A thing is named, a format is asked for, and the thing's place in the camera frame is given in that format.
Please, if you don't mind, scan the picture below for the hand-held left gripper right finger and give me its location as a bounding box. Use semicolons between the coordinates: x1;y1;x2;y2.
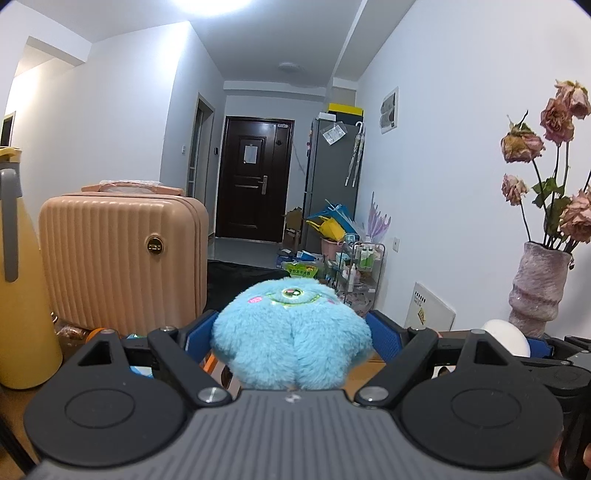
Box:
353;310;525;409

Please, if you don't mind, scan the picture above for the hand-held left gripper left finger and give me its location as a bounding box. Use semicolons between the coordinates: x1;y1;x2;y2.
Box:
74;310;234;409

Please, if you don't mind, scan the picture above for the white round sponge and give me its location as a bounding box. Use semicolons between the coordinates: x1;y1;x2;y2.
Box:
480;319;531;358

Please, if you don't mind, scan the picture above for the blue furry plush toy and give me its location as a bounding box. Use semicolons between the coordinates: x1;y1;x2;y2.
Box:
210;276;374;391

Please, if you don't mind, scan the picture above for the white board with yellow label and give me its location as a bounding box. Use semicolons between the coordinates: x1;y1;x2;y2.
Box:
405;281;457;332

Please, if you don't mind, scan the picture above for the pink textured vase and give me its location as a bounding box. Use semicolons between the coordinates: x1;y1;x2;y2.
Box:
509;241;574;337

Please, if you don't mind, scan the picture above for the black duffel bag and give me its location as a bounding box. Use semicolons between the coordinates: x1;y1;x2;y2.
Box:
206;259;278;312

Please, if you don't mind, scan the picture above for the metal rolling cart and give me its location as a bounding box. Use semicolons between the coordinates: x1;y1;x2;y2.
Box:
336;242;386;308

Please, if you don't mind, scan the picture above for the pink bucket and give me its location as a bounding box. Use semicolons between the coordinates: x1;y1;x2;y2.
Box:
321;237;345;261

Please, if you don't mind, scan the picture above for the pink ribbed suitcase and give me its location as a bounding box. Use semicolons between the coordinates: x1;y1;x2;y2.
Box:
39;185;209;335

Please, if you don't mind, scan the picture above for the green pet food bag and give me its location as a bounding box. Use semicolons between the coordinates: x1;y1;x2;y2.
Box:
281;261;319;280

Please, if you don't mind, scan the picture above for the purple wing decoration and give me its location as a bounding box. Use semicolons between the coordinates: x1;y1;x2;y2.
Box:
367;191;392;243

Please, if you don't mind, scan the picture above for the blue paper bag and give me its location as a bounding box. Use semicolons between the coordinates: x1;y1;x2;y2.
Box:
308;203;354;227

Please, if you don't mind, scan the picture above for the open brown cardboard box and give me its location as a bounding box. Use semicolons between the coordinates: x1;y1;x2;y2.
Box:
283;208;303;250

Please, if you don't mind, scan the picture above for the dark brown entrance door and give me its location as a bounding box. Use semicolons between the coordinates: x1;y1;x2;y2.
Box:
217;115;295;243

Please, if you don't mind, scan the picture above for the grey refrigerator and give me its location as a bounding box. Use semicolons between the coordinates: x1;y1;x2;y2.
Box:
302;116;365;241

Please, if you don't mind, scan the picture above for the pink cloth bundle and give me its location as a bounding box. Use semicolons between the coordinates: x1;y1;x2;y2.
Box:
99;179;167;189

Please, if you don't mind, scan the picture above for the yellow thermos bottle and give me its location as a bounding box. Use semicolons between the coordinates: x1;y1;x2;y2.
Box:
0;147;64;389

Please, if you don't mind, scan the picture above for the white folded umbrella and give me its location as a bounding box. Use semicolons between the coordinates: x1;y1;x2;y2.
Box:
353;122;366;188
345;134;360;186

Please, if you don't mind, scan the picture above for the interior glass door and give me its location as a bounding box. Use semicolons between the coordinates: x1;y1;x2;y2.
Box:
187;92;216;204

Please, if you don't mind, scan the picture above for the bunch of dried roses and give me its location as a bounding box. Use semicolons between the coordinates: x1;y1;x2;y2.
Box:
501;79;591;254

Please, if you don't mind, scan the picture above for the yellow and black box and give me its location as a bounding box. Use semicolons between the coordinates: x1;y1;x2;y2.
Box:
328;102;365;121

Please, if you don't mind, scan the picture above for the bright ceiling light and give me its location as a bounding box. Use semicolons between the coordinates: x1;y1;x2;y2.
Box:
171;0;254;19

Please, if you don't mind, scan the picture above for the white wall electrical panel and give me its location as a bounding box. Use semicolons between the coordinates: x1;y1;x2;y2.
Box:
379;86;399;136

